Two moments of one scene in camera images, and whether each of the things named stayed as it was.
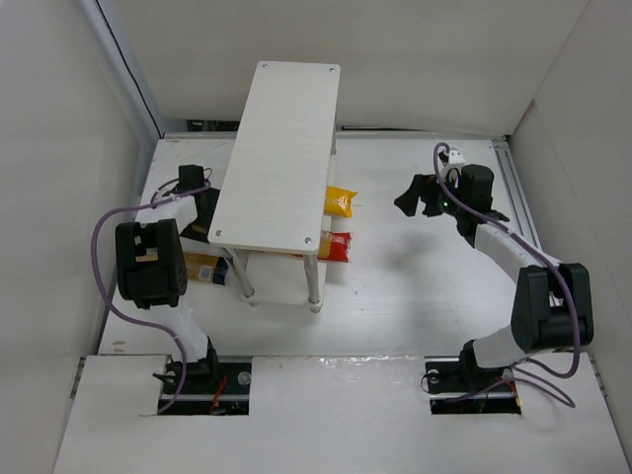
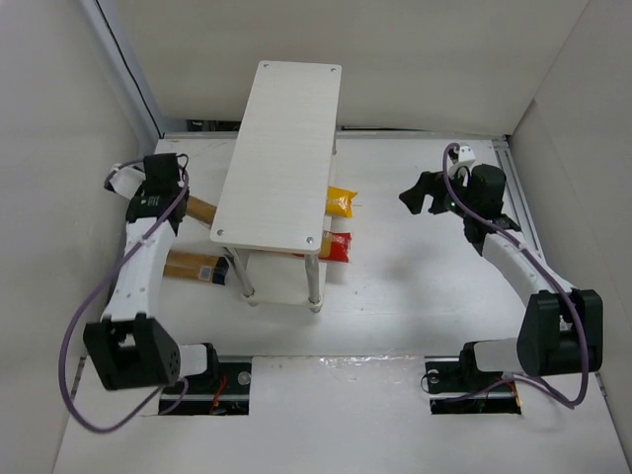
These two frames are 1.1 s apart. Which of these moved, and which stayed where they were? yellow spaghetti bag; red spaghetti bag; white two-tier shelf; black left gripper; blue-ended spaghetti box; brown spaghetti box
Moved: brown spaghetti box; black left gripper
Stayed: white two-tier shelf; blue-ended spaghetti box; red spaghetti bag; yellow spaghetti bag
